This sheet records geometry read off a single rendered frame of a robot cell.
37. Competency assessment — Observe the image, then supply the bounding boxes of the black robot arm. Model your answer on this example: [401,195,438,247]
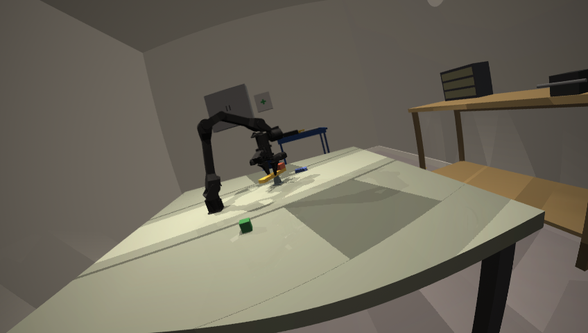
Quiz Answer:
[197,111,283,214]

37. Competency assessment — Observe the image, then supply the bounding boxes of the small green cube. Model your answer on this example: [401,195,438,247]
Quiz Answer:
[239,218,252,233]

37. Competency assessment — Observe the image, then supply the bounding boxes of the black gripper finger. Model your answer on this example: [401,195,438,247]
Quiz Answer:
[269,161,279,176]
[257,161,270,175]

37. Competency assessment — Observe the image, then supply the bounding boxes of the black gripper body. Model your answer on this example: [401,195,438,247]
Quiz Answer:
[250,143,287,166]

